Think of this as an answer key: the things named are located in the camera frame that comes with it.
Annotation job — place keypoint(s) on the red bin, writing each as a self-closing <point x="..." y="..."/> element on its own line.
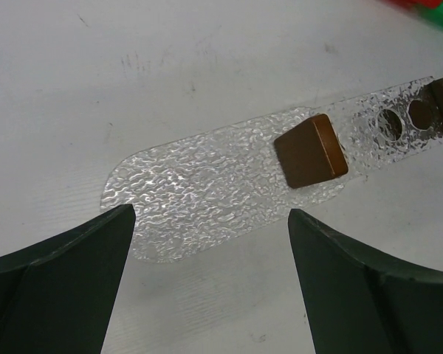
<point x="427" y="4"/>

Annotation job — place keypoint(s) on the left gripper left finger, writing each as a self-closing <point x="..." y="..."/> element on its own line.
<point x="57" y="296"/>

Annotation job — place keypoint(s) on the clear rack with brown ends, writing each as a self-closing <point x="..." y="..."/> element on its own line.
<point x="362" y="133"/>

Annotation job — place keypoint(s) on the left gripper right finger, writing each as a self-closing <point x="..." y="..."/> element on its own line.
<point x="359" y="299"/>

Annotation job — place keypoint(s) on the clear textured acrylic tray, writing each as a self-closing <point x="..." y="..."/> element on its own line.
<point x="198" y="192"/>

